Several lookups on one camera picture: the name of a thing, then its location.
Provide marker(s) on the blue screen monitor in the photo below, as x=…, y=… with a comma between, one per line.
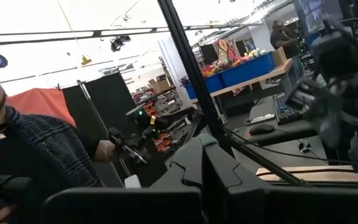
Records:
x=315, y=14

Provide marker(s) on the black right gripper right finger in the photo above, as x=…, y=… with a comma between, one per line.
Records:
x=291, y=207

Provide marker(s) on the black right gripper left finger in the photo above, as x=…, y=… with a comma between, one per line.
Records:
x=120, y=205

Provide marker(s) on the cardboard box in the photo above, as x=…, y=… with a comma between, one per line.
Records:
x=160, y=83
x=280, y=56

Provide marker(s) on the black computer mouse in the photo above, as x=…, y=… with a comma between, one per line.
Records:
x=261, y=129

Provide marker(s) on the blue plastic bin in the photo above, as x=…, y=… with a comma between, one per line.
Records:
x=247, y=70
x=204, y=87

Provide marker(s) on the red patterned cloth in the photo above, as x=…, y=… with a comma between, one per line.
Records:
x=225, y=51

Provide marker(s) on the black ceiling spotlight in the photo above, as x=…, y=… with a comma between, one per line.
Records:
x=120, y=43

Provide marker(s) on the black keyboard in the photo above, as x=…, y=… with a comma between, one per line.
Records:
x=286, y=109

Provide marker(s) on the wooden table with bins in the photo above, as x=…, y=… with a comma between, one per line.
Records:
x=259, y=77

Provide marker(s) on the orange cloth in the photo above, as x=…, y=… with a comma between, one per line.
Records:
x=42, y=104

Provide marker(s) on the black fabric partition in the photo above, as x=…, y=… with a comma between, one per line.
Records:
x=110, y=96

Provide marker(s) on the person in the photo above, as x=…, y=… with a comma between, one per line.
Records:
x=26, y=149
x=280, y=37

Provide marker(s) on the black panel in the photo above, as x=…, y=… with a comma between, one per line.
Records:
x=208, y=54

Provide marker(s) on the black aluminium frame post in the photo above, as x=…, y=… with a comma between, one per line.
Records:
x=191, y=71

